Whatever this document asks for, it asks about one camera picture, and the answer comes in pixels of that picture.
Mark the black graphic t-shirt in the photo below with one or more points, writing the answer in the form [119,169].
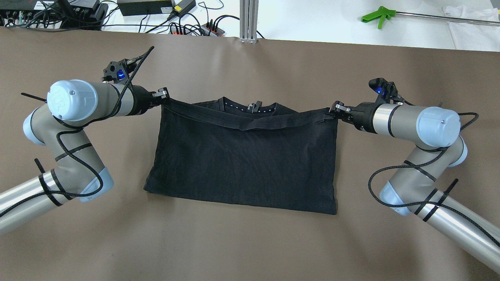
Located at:
[220,151]

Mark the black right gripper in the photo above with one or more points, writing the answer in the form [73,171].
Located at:
[362,114]

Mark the green handled grabber tool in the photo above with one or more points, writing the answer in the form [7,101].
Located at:
[383,13]

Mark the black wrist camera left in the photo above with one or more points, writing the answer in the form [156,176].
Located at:
[120,71]

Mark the aluminium frame post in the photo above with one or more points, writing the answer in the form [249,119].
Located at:
[248,21]

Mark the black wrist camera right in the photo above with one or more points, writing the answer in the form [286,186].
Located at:
[386,92]

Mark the black power adapter box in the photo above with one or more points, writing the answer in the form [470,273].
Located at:
[145,7]

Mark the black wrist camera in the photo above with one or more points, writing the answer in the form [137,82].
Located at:
[120,71]
[386,92]

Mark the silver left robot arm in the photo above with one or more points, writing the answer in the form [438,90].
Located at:
[59,125]

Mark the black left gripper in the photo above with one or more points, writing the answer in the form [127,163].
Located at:
[143,100]

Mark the black electronics hub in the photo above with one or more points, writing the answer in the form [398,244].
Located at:
[65,14]

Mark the white folded cloth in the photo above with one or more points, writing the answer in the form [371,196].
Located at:
[474,37]

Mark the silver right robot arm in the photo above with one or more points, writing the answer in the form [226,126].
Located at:
[409,187]

